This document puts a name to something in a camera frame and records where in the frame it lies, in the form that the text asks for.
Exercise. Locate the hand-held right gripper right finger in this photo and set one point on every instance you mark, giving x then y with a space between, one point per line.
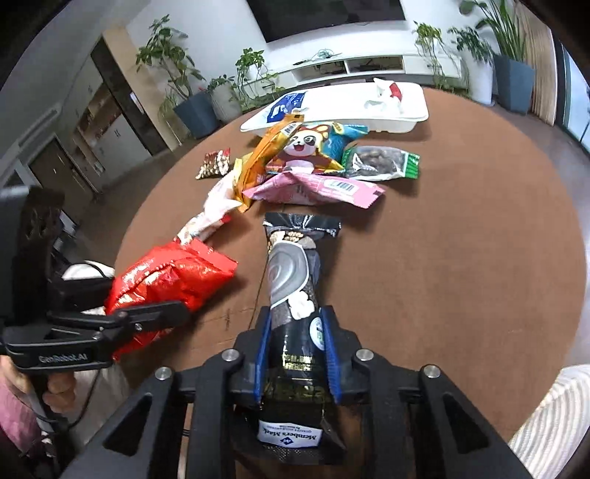
330 357

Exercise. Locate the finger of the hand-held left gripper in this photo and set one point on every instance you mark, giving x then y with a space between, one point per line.
147 317

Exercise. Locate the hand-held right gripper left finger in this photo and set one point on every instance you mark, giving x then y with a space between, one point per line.
261 354

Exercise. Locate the shiny red snack packet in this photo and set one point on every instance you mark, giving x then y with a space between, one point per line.
170 276

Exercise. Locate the black snack packet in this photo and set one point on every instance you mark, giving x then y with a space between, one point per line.
295 285

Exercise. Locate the red and white snack packet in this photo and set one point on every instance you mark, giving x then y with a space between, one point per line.
207 216

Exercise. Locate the heart pattern snack packet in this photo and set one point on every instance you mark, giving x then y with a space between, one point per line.
213 163

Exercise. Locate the pink snack packet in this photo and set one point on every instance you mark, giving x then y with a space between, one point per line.
313 189

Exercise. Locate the clear green-edged nut packet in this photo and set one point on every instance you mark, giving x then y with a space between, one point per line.
373 161

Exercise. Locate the panda print snack packet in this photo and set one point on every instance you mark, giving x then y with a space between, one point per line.
299 147

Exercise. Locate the teal snack packet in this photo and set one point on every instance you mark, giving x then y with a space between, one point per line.
343 138

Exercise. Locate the white plastic tray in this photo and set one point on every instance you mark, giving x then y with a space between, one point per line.
341 106

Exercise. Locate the person's left forearm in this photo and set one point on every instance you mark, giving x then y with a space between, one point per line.
16 414

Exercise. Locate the person's left hand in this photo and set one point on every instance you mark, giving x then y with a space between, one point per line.
60 396

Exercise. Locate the orange snack packet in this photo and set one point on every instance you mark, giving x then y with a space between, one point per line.
262 156

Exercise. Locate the tall plant in blue pot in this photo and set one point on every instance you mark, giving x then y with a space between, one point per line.
196 113

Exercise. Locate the plant in white ribbed pot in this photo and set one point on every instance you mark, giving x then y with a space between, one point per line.
223 101

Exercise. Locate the cream striped cloth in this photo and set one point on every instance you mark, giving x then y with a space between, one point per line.
557 414

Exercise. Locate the blue snack packet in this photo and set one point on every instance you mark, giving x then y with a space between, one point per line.
286 107

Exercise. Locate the trailing green plant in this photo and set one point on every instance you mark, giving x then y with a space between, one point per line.
431 46
251 73

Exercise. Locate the crumpled white and red packet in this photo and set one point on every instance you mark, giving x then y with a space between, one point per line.
386 94

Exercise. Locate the white television cabinet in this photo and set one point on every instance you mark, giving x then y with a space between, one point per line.
368 64

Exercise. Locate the plant in tall white pot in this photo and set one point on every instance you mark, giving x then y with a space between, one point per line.
479 76

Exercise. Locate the large-leaf plant in blue pot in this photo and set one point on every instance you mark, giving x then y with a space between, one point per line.
514 83

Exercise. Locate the black-framed glass window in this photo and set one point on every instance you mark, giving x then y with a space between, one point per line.
574 92

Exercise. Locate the beige curtain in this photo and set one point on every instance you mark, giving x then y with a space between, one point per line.
539 60

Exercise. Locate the wooden wall cabinet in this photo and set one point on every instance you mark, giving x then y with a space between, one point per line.
115 92

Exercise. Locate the wall television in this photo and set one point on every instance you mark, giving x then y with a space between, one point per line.
322 16

